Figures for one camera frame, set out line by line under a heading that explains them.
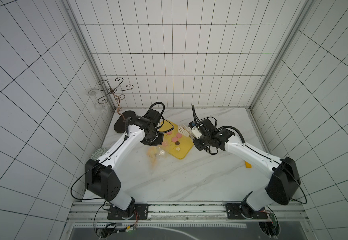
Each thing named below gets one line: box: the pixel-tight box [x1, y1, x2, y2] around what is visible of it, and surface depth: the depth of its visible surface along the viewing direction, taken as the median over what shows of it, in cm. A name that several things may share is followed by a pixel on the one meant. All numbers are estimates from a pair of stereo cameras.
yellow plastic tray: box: [158, 119, 194, 160], surface depth 97 cm
